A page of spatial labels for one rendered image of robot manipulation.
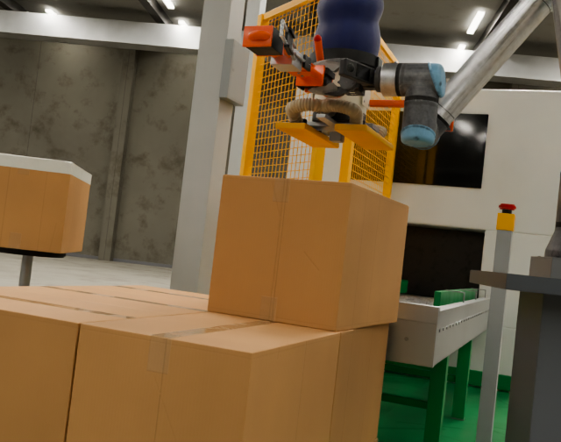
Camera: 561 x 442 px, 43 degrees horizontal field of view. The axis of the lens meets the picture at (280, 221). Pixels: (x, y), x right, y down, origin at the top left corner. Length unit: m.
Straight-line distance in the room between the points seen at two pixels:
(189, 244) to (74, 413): 2.14
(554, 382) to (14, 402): 1.31
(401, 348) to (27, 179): 1.74
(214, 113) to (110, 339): 2.29
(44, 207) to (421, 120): 1.86
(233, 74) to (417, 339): 1.76
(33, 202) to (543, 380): 2.20
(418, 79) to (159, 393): 1.05
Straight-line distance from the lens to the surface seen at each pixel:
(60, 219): 3.24
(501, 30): 2.13
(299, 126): 2.16
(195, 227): 3.62
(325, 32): 2.29
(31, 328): 1.65
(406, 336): 2.57
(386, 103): 2.31
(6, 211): 3.29
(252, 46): 1.75
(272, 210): 2.01
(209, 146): 3.64
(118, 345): 1.52
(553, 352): 1.99
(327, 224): 1.94
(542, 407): 2.00
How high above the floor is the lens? 0.74
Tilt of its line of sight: 2 degrees up
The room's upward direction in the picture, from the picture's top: 7 degrees clockwise
